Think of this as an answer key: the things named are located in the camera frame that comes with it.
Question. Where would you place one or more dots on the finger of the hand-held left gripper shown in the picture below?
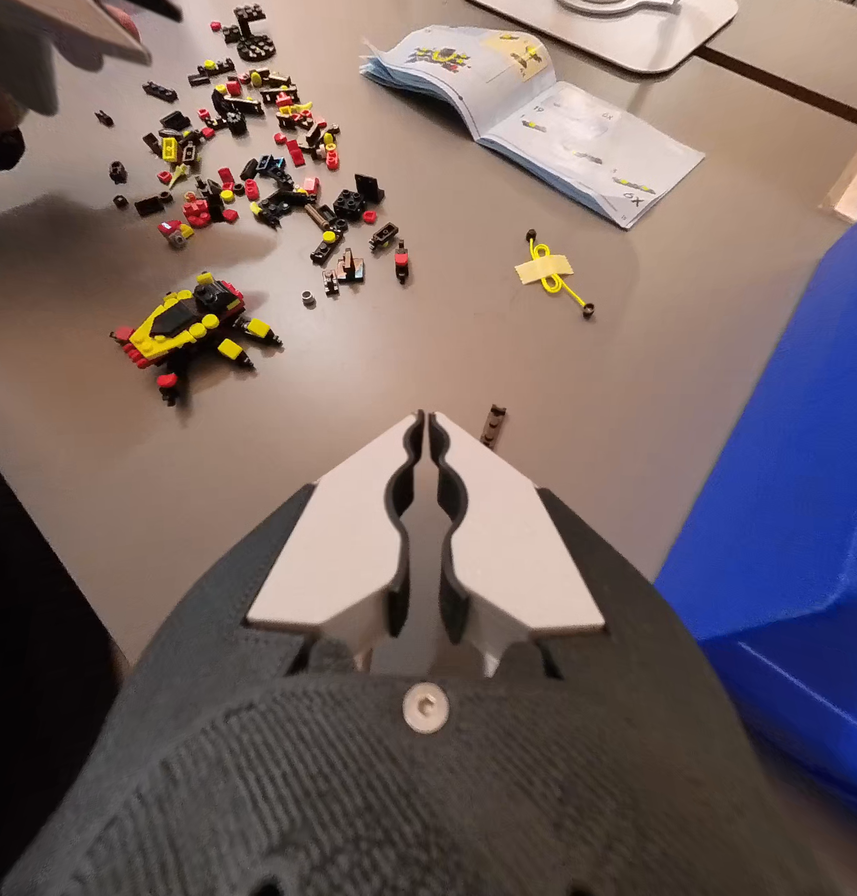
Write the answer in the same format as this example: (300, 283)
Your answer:
(85, 26)
(19, 66)

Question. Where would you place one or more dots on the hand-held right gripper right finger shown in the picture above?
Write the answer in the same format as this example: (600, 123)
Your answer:
(519, 560)

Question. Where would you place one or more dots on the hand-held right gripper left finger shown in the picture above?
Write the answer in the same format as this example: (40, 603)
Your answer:
(330, 553)

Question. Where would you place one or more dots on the black narrow lego plate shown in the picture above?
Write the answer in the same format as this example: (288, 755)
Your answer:
(493, 425)

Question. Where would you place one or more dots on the black studded lego plate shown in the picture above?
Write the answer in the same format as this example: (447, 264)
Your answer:
(250, 12)

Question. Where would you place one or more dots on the black round lego plate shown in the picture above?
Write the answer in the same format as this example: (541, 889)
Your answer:
(255, 49)

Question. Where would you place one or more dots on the yellow black red lego model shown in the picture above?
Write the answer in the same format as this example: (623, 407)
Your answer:
(169, 322)

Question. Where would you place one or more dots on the pile of loose lego pieces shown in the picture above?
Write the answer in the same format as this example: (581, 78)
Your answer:
(348, 203)

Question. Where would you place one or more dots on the blue lego instruction booklet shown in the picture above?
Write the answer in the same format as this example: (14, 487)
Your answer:
(540, 133)

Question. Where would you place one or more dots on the blue mat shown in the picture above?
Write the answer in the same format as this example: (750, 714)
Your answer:
(785, 490)

